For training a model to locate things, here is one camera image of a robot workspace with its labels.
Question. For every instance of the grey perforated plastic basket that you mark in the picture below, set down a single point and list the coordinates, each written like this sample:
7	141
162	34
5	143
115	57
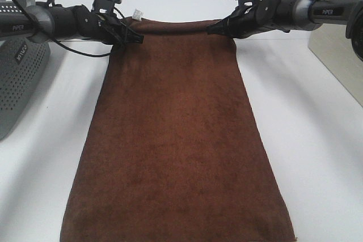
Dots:
22	62

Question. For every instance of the beige storage box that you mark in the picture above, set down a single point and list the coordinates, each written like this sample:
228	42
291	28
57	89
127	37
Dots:
335	51

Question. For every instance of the brown towel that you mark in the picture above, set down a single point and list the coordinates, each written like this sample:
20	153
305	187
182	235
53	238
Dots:
173	152

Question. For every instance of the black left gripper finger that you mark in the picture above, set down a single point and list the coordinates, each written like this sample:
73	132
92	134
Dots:
123	34

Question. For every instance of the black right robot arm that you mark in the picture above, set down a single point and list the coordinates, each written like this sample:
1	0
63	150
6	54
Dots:
309	15

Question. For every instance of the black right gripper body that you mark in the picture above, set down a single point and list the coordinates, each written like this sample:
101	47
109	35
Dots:
249	20

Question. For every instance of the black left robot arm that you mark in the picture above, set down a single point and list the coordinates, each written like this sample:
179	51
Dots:
44	21

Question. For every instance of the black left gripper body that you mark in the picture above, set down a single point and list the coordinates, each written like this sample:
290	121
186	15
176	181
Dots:
93	26

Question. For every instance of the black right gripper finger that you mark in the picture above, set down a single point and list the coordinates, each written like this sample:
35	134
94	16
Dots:
221	27

